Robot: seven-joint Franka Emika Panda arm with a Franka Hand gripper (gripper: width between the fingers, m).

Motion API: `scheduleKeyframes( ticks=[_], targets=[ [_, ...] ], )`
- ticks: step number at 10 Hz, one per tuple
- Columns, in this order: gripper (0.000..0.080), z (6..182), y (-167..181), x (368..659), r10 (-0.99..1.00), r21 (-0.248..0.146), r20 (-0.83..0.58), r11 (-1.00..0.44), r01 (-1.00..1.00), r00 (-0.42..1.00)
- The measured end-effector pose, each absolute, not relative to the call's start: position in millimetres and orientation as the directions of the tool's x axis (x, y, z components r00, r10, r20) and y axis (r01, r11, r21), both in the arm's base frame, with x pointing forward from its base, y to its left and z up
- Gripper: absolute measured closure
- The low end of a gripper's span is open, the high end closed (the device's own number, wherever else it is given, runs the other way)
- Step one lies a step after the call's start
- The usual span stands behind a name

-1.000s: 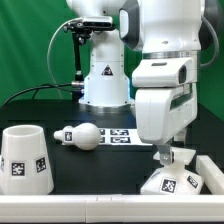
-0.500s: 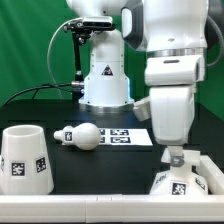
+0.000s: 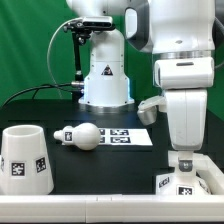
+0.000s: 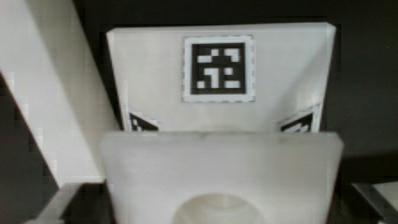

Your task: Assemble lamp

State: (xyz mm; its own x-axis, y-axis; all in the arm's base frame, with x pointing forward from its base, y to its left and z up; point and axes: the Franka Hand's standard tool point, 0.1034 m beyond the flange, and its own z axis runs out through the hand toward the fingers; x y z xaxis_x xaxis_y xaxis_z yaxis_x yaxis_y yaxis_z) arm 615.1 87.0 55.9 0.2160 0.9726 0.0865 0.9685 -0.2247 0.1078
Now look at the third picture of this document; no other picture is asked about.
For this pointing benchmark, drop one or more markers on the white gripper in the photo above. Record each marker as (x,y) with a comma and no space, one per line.
(186,114)

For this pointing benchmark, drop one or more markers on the white lamp base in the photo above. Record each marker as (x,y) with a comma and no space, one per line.
(180,183)

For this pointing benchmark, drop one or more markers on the white lamp bulb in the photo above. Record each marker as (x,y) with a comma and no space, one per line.
(85,136)

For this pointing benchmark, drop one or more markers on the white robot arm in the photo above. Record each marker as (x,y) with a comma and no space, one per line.
(179,34)

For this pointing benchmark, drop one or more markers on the white conical lamp shade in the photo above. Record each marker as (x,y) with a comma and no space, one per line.
(24,162)

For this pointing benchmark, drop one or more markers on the white L-shaped table fence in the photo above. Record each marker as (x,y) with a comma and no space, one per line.
(121,208)

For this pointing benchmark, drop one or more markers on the white marker sheet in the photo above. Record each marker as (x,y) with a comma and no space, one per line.
(124,137)

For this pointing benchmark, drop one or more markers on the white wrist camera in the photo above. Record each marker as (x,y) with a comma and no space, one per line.
(147,109)

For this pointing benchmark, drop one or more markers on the camera on black stand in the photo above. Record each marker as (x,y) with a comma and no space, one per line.
(81,29)

